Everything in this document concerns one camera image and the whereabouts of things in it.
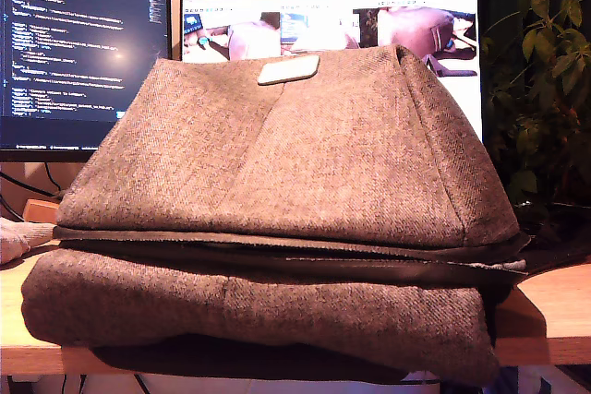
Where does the grey fabric backpack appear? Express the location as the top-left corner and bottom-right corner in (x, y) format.
(20, 42), (532, 387)

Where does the monitor showing camera views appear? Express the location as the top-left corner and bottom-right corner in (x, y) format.
(179, 0), (485, 146)

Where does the pair of white socks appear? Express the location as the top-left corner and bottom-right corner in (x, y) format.
(0, 217), (57, 266)

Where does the small wooden block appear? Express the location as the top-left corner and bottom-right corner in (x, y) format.
(22, 198), (62, 224)

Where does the monitor showing dark code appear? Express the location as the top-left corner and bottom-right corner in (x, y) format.
(0, 0), (173, 163)

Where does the green leafy houseplant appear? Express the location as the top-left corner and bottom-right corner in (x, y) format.
(479, 0), (591, 210)

